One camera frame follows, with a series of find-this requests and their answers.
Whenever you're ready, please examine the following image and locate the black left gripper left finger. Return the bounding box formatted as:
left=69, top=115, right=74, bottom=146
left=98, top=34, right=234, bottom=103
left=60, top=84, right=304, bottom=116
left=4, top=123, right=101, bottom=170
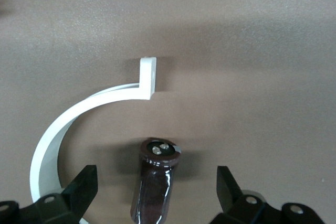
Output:
left=0, top=165, right=98, bottom=224

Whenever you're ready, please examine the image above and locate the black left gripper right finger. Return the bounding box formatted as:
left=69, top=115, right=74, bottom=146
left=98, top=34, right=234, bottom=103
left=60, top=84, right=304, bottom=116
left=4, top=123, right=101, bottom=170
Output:
left=211, top=165, right=326, bottom=224

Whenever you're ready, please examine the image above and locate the brown table mat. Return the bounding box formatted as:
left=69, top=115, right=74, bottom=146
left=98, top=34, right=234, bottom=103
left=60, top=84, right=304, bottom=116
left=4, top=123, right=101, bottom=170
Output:
left=0, top=0, right=336, bottom=224

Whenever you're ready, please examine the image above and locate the white semicircular bracket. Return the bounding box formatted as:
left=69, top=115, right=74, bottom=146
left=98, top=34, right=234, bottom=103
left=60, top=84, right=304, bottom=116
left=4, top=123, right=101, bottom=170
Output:
left=29, top=56, right=158, bottom=224

